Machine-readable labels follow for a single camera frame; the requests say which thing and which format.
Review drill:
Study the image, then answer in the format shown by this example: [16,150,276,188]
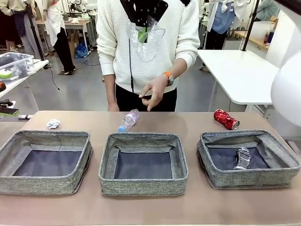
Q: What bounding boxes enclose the white storage box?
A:
[252,21,276,36]

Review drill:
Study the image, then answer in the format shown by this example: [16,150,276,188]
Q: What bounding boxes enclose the dark drink bottle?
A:
[263,28,275,45]

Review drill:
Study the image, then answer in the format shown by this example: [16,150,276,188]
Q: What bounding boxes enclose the crushed silver can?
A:
[233,147,252,170]

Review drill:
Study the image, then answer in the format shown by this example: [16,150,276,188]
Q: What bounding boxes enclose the white paper ball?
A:
[47,118,62,129]

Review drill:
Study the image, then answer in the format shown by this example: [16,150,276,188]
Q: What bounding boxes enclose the person's left forearm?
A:
[173,57,189,78]

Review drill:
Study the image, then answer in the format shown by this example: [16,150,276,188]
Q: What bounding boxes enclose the black stand pole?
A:
[242,0,261,52]

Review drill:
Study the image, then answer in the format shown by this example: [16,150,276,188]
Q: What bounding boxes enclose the black tripod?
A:
[25,0,46,62]

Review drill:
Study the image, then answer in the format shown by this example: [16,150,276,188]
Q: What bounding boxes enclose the clear bottle with blue cap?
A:
[118,108,141,133]

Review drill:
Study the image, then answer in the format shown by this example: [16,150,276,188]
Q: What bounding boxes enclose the grey fabric basket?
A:
[0,130,94,195]
[98,132,190,196]
[197,129,301,190]

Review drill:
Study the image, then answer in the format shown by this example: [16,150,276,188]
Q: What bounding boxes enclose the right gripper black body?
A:
[119,0,169,27]

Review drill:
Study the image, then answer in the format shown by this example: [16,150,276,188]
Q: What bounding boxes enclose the person in teal top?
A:
[255,0,282,22]

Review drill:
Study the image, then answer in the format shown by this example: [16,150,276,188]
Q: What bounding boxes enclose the clear plastic cup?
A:
[127,20,166,62]

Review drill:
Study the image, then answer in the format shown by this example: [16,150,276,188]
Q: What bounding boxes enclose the crushed red soda can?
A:
[214,109,240,130]

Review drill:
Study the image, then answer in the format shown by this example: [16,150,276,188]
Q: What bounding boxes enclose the person in black trousers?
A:
[45,0,76,76]

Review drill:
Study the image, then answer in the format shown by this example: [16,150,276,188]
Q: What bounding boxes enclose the person in dark skirt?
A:
[0,0,26,51]

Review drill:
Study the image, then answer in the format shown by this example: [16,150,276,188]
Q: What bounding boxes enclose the black clamp mount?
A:
[0,98,14,109]

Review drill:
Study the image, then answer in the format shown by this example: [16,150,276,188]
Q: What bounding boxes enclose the person in white sweater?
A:
[96,0,201,113]

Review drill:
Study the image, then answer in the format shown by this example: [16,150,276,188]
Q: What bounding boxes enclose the small white side table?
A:
[0,60,49,113]

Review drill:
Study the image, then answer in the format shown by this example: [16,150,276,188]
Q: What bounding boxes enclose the black earphone cord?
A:
[128,39,135,94]

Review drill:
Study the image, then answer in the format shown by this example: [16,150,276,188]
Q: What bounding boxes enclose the wood top lab table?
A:
[63,20,95,48]

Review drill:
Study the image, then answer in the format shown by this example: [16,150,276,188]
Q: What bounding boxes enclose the person in blue shirt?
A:
[206,0,237,50]

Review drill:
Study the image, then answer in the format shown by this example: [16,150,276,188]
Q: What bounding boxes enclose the large white table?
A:
[196,49,280,120]

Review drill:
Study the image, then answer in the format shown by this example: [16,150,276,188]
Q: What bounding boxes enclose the clear plastic storage bin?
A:
[0,53,34,82]

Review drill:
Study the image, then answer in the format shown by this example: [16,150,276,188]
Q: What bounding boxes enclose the person's right forearm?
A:
[105,74,117,105]

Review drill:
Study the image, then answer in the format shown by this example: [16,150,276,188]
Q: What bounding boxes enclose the person's left hand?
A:
[138,75,169,112]

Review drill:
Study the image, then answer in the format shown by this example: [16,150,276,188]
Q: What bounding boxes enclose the blue plastic bag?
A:
[74,43,89,59]

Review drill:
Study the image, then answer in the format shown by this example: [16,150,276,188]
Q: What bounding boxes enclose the orange strap smartwatch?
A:
[162,72,174,87]

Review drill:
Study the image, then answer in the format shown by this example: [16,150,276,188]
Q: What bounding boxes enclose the wooden workbench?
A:
[235,30,270,51]

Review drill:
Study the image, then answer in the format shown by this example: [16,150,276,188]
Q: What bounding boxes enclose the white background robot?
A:
[67,0,88,11]

